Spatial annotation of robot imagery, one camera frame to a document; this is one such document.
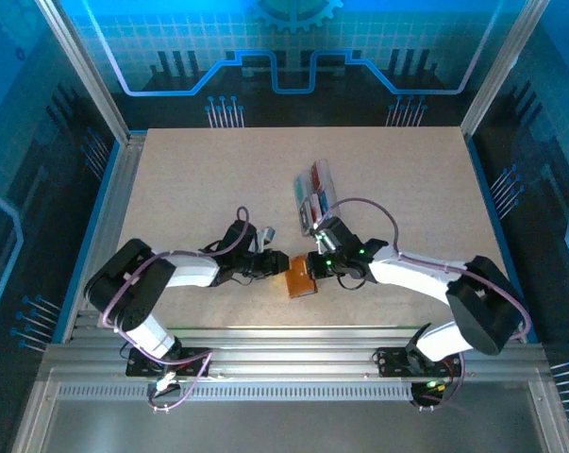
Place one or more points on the brown leather card holder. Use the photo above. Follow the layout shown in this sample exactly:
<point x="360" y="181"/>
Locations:
<point x="300" y="285"/>

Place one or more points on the clear plastic card tray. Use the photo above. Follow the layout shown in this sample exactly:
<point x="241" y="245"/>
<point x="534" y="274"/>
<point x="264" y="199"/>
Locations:
<point x="312" y="226"/>

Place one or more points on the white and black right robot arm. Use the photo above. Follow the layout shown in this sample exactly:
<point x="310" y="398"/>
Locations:
<point x="406" y="273"/>

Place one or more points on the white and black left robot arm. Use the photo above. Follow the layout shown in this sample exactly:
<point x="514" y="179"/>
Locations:
<point x="189" y="271"/>

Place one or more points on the dark grey credit card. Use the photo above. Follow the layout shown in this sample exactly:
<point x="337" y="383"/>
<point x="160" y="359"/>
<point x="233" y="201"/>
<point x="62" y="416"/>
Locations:
<point x="305" y="218"/>

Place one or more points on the white and red credit card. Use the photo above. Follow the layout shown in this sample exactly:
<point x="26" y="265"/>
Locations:
<point x="318" y="205"/>

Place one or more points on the blue credit card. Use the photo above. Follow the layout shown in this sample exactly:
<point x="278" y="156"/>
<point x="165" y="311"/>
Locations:
<point x="329" y="200"/>

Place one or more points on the teal credit card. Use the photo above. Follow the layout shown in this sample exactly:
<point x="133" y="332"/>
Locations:
<point x="302" y="186"/>

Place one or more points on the slotted metal strip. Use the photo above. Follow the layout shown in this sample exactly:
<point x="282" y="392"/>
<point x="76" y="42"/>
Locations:
<point x="289" y="392"/>

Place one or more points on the lit control board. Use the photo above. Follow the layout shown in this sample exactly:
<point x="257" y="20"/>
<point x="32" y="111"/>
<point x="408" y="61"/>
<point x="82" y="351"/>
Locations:
<point x="436" y="385"/>

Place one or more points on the grey metal base panel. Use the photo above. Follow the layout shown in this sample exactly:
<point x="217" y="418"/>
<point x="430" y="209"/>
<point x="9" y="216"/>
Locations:
<point x="289" y="424"/>

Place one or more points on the aluminium front rail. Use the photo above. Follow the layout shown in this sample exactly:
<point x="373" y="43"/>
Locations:
<point x="289" y="354"/>

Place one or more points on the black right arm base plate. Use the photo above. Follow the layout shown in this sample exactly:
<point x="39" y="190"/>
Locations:
<point x="390" y="363"/>

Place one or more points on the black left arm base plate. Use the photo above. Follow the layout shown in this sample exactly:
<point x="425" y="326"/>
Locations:
<point x="194" y="361"/>

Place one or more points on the aluminium side rail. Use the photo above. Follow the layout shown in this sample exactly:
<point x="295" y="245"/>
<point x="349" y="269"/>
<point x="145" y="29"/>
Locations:
<point x="107" y="226"/>

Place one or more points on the aluminium frame post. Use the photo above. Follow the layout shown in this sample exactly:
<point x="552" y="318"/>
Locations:
<point x="500" y="71"/>
<point x="87" y="71"/>

